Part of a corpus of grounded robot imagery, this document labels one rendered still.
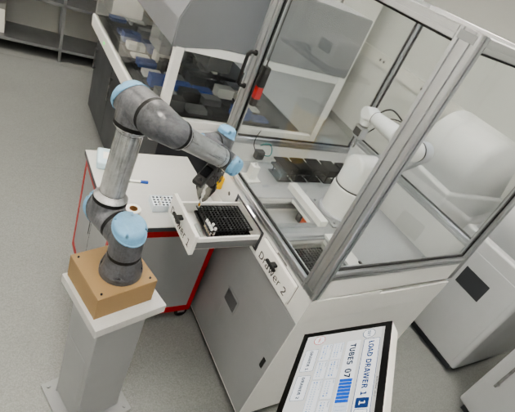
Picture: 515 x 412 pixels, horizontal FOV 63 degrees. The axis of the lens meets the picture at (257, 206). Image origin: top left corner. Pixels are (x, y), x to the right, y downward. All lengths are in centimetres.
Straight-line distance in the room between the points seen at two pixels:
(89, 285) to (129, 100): 64
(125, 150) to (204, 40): 112
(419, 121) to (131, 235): 95
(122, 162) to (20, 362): 129
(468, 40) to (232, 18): 138
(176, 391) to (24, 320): 86
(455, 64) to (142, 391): 196
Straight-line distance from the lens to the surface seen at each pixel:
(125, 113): 132
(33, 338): 247
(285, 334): 185
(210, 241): 182
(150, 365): 244
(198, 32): 235
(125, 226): 144
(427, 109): 134
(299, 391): 133
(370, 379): 126
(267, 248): 186
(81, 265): 161
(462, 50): 133
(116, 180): 145
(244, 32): 245
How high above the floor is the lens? 202
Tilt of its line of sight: 32 degrees down
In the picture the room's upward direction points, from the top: 25 degrees clockwise
